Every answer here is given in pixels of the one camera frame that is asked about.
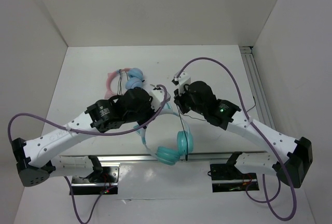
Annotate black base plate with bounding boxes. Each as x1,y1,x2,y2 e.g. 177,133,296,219
71,164,120,195
207,163,259,193

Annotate aluminium side rail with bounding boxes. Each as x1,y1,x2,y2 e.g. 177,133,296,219
239,46,275,129

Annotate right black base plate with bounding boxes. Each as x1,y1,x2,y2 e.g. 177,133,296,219
207,163,259,193

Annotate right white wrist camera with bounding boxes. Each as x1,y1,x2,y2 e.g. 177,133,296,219
172,71,191,95

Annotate pink blue cat-ear headphones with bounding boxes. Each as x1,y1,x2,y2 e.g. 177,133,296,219
104,68,145,99

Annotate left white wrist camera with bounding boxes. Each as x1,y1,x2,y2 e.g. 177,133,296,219
149,87,171,111

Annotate aluminium front rail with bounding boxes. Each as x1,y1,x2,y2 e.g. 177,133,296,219
51,152,270,165

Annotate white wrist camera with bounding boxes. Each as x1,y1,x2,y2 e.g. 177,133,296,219
172,71,191,95
149,87,171,111

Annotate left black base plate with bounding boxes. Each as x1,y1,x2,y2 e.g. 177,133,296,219
71,164,120,195

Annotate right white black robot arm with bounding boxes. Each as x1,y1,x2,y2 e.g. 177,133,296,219
172,79,313,188

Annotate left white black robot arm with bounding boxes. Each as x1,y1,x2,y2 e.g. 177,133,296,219
11,88,160,187

